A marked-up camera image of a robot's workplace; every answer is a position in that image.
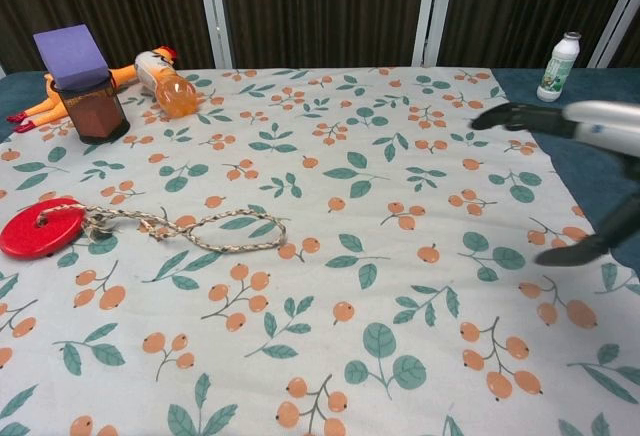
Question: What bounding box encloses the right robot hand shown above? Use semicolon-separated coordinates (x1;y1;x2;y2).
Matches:
469;99;640;267

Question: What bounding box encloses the red disc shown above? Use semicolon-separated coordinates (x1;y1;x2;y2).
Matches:
0;196;90;259

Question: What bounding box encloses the small white bottle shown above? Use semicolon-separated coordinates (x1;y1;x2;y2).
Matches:
536;31;584;103

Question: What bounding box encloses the floral fruit print tablecloth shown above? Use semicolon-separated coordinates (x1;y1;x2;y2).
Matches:
0;66;640;436

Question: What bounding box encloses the orange drink bottle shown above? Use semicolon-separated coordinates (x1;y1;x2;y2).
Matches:
134;50;199;120

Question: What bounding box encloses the dark brown cup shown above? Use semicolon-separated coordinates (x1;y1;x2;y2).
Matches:
57;75;132;146

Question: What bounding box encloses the purple foam block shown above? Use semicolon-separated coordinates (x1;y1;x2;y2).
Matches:
33;24;110;91

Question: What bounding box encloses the yellow rubber chicken toy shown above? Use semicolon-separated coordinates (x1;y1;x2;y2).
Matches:
5;45;179;135

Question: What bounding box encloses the grey partition frame post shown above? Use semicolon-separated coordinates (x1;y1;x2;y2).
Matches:
193;0;235;70
413;0;455;68
588;0;640;70

